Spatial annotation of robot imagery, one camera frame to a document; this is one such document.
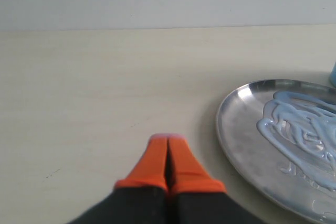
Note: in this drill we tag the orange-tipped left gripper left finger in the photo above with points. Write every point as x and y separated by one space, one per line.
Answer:
141 196

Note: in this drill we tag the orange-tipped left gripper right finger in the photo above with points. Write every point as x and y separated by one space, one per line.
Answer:
195 196

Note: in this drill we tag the blue soap pump bottle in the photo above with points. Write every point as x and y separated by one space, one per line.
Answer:
332 76

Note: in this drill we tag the blue soap smear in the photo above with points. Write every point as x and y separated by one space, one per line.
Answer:
302 128

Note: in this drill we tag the round stainless steel plate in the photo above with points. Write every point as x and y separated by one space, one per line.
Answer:
258 161

